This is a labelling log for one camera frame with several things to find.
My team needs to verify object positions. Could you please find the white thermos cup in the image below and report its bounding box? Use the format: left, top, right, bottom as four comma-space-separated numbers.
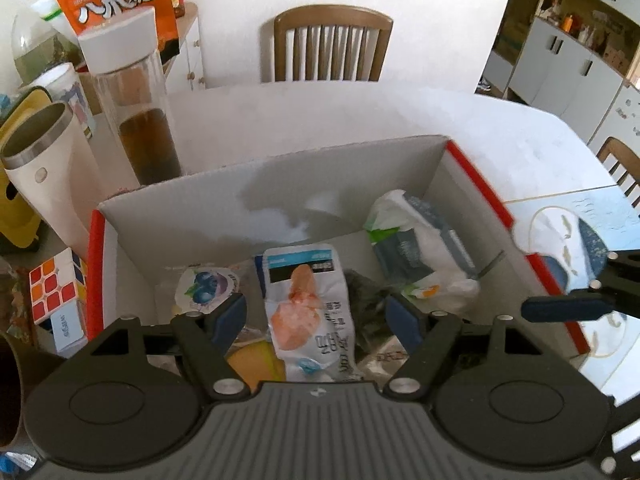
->
1, 102, 107, 259

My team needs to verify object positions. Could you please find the glass tea bottle white lid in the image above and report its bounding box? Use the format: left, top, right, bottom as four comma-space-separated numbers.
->
78, 6, 182, 185

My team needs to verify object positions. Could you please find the grey wall cabinet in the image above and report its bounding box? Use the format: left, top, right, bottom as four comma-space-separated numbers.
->
478, 0, 639, 142

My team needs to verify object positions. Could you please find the yellow container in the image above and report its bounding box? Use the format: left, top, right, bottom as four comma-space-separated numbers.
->
0, 84, 54, 252

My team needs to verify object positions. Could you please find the dark seaweed snack bag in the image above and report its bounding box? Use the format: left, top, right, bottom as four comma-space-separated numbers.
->
345, 270, 393, 360

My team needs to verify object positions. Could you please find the blueberry bread package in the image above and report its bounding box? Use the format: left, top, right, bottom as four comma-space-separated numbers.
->
171, 266, 240, 315

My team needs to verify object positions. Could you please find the red cardboard box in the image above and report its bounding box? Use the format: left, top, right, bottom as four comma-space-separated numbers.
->
86, 134, 592, 361

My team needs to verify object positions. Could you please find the wooden chair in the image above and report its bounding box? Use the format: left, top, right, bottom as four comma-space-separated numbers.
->
273, 4, 394, 82
597, 136, 640, 210

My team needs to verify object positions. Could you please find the wooden chair right side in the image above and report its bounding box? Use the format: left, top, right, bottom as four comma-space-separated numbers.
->
597, 136, 640, 210

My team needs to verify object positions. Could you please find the rubik's cube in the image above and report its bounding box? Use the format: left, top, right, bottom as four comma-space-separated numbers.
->
27, 248, 88, 326

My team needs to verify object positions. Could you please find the white side cabinet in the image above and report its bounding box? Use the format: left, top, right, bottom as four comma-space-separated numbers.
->
163, 2, 206, 94

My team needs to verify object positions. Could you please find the wooden chair far side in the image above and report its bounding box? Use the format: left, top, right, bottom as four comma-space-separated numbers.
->
273, 4, 394, 82

